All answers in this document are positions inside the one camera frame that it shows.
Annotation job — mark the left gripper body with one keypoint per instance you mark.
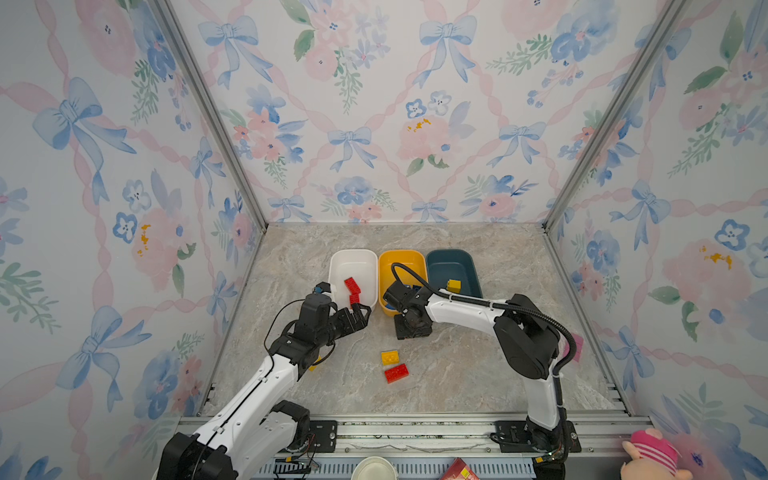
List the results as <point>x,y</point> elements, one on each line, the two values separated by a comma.
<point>333,325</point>

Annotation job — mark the pink plush toy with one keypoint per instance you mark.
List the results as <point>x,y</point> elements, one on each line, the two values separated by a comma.
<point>651,457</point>

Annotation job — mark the dark teal plastic container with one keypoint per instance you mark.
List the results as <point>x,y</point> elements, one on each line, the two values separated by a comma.
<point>445,264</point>

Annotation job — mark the long red lego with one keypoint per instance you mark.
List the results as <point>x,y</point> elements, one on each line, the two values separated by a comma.
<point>396,373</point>

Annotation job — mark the white bowl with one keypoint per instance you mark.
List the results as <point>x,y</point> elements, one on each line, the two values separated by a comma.
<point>374,468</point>

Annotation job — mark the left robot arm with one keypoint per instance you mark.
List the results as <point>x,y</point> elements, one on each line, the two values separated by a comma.
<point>258,423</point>

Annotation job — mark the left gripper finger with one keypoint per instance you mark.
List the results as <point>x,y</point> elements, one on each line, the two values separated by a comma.
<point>348,329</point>
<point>360,313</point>

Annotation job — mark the red packet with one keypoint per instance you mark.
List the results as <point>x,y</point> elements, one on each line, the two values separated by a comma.
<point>459,470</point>

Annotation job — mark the white plastic container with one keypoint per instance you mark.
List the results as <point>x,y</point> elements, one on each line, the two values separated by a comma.
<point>362,266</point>

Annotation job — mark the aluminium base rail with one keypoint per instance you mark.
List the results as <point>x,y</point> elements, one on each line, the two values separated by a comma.
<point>494,448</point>

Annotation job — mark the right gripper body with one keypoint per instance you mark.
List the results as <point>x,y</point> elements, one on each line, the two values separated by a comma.
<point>405,331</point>

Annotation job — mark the yellow round lego piece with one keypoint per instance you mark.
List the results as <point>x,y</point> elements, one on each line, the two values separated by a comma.
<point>454,286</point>

